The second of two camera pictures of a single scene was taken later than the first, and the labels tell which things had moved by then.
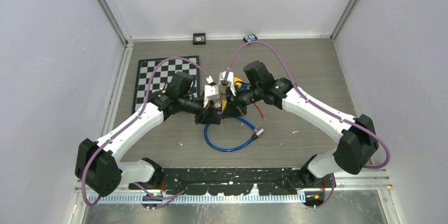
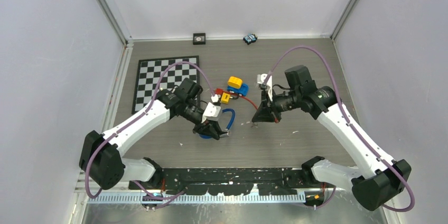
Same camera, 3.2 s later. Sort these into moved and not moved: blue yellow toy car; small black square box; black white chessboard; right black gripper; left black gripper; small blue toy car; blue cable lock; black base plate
Moved: right black gripper; blue cable lock; left black gripper
Not moved: black white chessboard; blue yellow toy car; small black square box; black base plate; small blue toy car
